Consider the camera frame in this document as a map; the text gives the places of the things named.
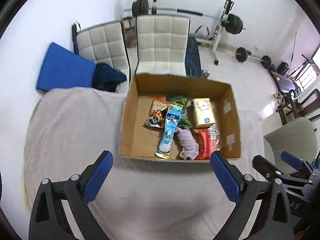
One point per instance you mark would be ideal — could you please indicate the dark wooden chair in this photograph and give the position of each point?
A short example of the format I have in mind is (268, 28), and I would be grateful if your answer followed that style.
(304, 108)

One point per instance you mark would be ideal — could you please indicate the barbell on rack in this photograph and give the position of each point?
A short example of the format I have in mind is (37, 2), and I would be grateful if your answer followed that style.
(232, 23)

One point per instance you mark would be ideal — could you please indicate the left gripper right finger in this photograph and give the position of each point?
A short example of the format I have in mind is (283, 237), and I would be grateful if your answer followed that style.
(273, 220)

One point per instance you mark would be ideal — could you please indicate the orange snack bag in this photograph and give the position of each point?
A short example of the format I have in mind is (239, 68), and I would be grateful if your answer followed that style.
(157, 113)

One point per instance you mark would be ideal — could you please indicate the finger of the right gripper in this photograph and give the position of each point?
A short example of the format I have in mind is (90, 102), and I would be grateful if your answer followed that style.
(270, 172)
(304, 168)

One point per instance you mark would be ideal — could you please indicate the blue foam mat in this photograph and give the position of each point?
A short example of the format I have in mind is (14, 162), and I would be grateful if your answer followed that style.
(64, 69)

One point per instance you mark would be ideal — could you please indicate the black weight bench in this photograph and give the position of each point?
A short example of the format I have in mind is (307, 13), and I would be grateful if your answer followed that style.
(284, 84)

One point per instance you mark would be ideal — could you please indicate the white tablecloth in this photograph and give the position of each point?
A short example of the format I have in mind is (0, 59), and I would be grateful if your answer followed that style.
(70, 128)

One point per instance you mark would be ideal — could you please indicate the white quilted chair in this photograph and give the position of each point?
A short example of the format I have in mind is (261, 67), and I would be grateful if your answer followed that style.
(103, 43)
(162, 44)

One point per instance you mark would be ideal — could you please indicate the purple towel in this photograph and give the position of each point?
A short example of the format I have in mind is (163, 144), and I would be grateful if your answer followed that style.
(190, 148)

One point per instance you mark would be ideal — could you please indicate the blue white sachet pack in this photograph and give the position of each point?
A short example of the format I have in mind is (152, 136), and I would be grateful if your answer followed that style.
(171, 122)

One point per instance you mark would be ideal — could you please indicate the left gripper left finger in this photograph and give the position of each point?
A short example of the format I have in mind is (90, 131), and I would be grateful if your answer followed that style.
(48, 218)

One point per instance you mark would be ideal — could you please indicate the red snack packet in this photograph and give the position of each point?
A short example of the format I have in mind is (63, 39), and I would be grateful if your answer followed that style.
(206, 139)

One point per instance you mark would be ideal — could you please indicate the white weight rack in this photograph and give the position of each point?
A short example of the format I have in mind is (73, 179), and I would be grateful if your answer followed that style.
(215, 39)

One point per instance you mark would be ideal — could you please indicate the open cardboard box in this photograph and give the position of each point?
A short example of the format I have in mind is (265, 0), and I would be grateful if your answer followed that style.
(139, 141)

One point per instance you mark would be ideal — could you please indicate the green Deeyeo wipes pack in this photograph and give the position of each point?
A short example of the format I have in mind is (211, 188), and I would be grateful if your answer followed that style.
(180, 100)

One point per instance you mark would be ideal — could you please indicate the dumbbell bar on floor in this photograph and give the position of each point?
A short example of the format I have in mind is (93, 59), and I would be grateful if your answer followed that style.
(242, 55)

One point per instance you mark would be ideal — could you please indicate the dark blue cloth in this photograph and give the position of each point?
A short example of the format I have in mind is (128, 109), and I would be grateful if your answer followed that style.
(106, 78)

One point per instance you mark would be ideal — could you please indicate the grey padded chair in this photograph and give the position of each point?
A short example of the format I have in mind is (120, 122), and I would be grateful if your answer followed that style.
(297, 137)

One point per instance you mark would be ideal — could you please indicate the right white quilted chair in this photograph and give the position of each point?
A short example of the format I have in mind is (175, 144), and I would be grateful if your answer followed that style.
(162, 44)

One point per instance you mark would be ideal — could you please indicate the left white quilted chair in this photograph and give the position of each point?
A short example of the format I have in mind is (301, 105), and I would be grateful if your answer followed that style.
(103, 43)

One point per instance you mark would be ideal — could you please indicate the yellow tissue pack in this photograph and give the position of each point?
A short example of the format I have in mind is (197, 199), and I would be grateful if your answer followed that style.
(203, 112)

